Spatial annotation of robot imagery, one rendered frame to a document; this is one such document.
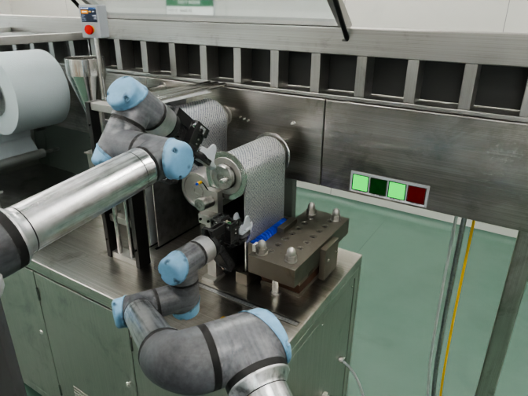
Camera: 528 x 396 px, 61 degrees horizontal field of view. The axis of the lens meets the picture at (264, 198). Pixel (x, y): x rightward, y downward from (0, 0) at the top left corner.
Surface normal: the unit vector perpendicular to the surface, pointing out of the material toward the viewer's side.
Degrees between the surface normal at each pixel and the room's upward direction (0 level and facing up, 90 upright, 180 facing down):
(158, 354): 47
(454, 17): 90
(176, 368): 63
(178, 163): 90
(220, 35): 90
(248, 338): 24
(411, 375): 0
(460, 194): 90
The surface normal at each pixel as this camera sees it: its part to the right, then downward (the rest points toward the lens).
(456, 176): -0.53, 0.33
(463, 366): 0.01, -0.92
